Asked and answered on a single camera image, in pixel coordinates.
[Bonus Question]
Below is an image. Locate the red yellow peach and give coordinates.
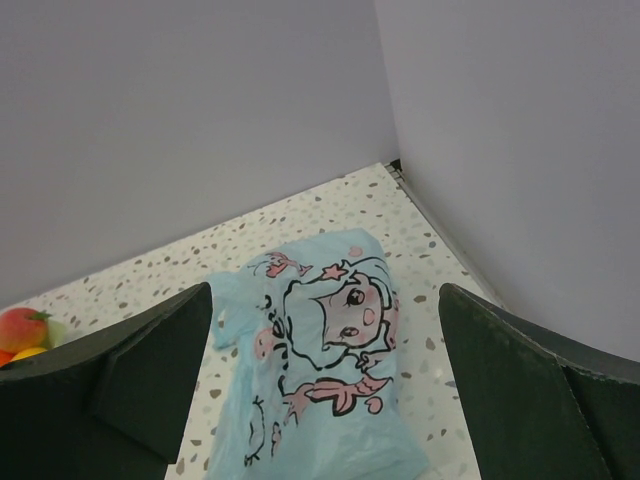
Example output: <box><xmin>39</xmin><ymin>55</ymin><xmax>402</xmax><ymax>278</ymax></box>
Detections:
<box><xmin>1</xmin><ymin>307</ymin><xmax>51</xmax><ymax>354</ymax></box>

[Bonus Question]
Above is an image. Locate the orange fruit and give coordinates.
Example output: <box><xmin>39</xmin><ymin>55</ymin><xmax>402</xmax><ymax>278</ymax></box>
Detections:
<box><xmin>0</xmin><ymin>350</ymin><xmax>15</xmax><ymax>368</ymax></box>

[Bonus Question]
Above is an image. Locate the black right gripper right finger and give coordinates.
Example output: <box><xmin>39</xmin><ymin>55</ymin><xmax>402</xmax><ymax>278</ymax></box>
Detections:
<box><xmin>438</xmin><ymin>283</ymin><xmax>639</xmax><ymax>479</ymax></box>

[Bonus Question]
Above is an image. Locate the green wavy glass bowl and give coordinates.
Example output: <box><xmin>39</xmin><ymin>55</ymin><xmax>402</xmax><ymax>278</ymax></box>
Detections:
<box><xmin>42</xmin><ymin>319</ymin><xmax>67</xmax><ymax>350</ymax></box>

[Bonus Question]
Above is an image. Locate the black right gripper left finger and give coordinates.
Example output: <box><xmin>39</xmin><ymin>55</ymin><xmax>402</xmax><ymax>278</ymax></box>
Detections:
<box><xmin>1</xmin><ymin>282</ymin><xmax>212</xmax><ymax>479</ymax></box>

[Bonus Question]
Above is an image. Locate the light blue plastic bag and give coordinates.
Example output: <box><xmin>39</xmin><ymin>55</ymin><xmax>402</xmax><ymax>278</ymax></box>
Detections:
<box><xmin>207</xmin><ymin>229</ymin><xmax>428</xmax><ymax>479</ymax></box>

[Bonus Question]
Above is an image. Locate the yellow lemon fruit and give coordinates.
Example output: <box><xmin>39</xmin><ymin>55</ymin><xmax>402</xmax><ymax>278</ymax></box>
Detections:
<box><xmin>11</xmin><ymin>347</ymin><xmax>47</xmax><ymax>362</ymax></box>

